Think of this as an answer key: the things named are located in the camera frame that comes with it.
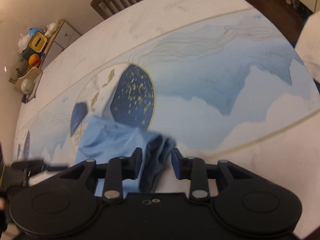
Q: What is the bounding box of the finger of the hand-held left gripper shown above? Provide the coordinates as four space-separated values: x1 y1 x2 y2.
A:
11 158 72 174

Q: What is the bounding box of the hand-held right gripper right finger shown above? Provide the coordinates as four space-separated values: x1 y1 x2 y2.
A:
171 147 253 202

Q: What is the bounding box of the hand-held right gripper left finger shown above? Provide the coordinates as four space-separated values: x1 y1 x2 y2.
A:
59 147 143 202

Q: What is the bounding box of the light blue T-shirt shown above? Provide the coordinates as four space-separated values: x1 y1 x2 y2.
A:
75 116 177 198

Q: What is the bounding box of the celadon teapot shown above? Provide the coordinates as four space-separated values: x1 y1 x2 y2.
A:
20 78 34 94

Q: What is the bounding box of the orange round fruit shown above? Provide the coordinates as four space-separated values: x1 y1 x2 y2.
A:
28 54 42 67

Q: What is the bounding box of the yellow and blue container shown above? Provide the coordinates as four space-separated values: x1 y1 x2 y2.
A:
27 29 48 55

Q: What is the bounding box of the low white sideboard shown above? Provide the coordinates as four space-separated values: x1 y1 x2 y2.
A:
37 19 83 71

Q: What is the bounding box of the white plastic bag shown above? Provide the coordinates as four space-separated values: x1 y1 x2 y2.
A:
45 22 60 37

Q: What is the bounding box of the white cloth chair cover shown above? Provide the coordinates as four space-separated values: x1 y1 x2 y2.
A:
294 12 320 82

